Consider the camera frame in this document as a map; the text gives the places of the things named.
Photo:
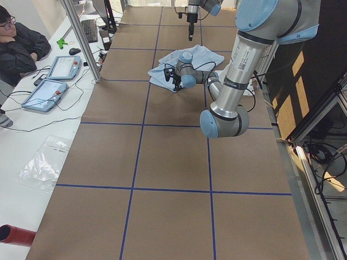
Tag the red cylinder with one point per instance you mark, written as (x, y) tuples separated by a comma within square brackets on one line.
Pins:
[(17, 236)]

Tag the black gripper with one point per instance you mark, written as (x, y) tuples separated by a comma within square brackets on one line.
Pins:
[(177, 80), (192, 18)]

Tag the clear plastic bag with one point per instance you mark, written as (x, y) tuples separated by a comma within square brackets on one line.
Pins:
[(43, 169)]

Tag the person in dark jacket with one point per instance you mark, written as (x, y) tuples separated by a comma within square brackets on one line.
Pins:
[(21, 48)]

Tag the aluminium frame profile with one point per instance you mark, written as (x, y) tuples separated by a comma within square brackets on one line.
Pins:
[(81, 38)]

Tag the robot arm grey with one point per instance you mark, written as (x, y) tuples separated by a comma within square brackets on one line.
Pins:
[(259, 24), (213, 7)]

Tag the blue tape line crosswise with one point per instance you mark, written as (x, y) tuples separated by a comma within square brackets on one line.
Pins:
[(173, 190)]

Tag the black keyboard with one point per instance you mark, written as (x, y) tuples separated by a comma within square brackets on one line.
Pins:
[(89, 27)]

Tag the grey teach pendant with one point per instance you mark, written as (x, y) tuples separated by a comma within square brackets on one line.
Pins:
[(45, 96), (64, 68)]

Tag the light blue striped shirt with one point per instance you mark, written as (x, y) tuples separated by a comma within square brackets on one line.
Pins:
[(202, 57)]

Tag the black computer mouse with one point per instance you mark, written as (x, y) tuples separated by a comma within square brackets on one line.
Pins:
[(74, 51)]

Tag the green plastic tool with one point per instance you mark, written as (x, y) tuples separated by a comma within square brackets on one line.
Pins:
[(61, 43)]

